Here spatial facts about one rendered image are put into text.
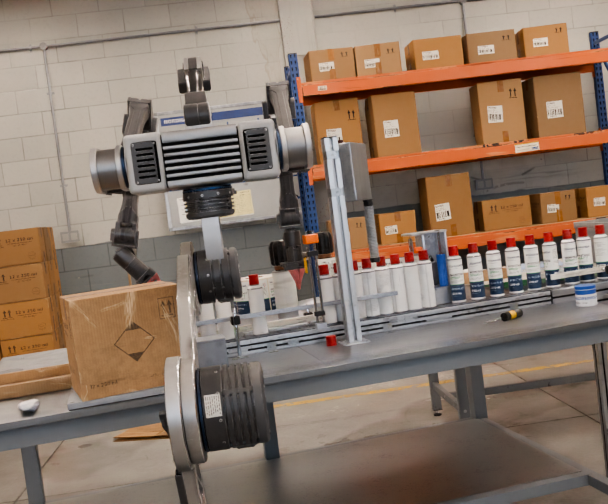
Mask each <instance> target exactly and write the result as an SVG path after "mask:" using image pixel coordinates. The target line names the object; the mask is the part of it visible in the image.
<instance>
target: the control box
mask: <svg viewBox="0 0 608 504"><path fill-rule="evenodd" d="M338 148H339V150H338V153H339V158H340V164H341V172H342V180H343V187H342V188H343V193H344V195H343V196H345V203H346V202H354V201H362V200H369V199H372V196H371V188H370V179H369V171H368V163H367V155H366V147H365V144H363V143H353V142H346V143H340V144H338Z"/></svg>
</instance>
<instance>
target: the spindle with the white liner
mask: <svg viewBox="0 0 608 504"><path fill-rule="evenodd" d="M285 247H286V246H285V242H284V240H283V239H282V240H275V241H272V242H270V244H269V255H270V261H271V265H272V266H274V270H275V271H273V272H272V279H273V287H274V295H275V303H276V309H282V308H288V307H294V306H299V305H298V297H297V289H296V283H295V281H294V279H293V277H292V276H291V274H290V272H289V271H288V270H287V271H284V268H283V267H280V263H281V262H287V256H286V248H285ZM277 315H278V318H277V320H282V319H288V318H294V317H301V316H300V315H299V310H298V311H292V312H285V313H279V314H277Z"/></svg>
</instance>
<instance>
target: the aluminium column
mask: <svg viewBox="0 0 608 504"><path fill-rule="evenodd" d="M321 148H322V153H323V152H326V151H337V150H339V148H338V140H337V136H330V137H323V138H321ZM323 164H324V172H325V180H326V188H327V189H334V188H342V187H343V180H342V172H341V164H340V158H336V159H327V160H324V161H323ZM328 204H329V212H330V220H331V228H332V236H333V244H334V252H335V260H336V268H337V276H338V284H339V292H340V300H341V308H342V316H343V324H344V332H345V340H346V342H348V343H354V342H360V341H362V333H361V325H360V317H359V309H358V301H357V293H356V285H355V277H354V269H353V261H352V253H351V245H350V237H349V229H348V220H347V212H346V204H345V196H343V195H341V196H335V197H329V198H328Z"/></svg>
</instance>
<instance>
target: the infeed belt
mask: <svg viewBox="0 0 608 504"><path fill-rule="evenodd" d="M546 291H550V290H544V289H543V290H542V291H536V292H529V291H528V290H526V291H524V293H523V294H518V295H510V294H509V293H508V294H505V296H504V297H499V298H491V297H490V296H489V297H486V299H485V300H481V301H472V300H471V299H470V300H467V302H466V303H462V304H452V303H446V304H439V305H437V307H436V308H431V309H422V310H419V311H408V312H405V313H394V314H392V315H386V316H381V315H380V316H379V317H374V318H367V319H364V320H360V322H361V321H367V320H373V319H379V318H385V317H392V316H398V315H404V314H410V313H416V312H422V311H428V310H435V309H441V308H447V307H453V306H459V305H465V304H472V303H478V302H484V301H490V300H496V299H502V298H509V297H515V296H521V295H527V294H533V293H539V292H546ZM311 329H316V325H309V326H303V327H296V328H290V329H284V330H278V331H272V332H268V333H269V334H267V335H263V336H253V335H247V336H241V337H239V338H240V341H244V340H250V339H256V338H262V337H268V336H274V335H281V334H287V333H293V332H299V331H305V330H311Z"/></svg>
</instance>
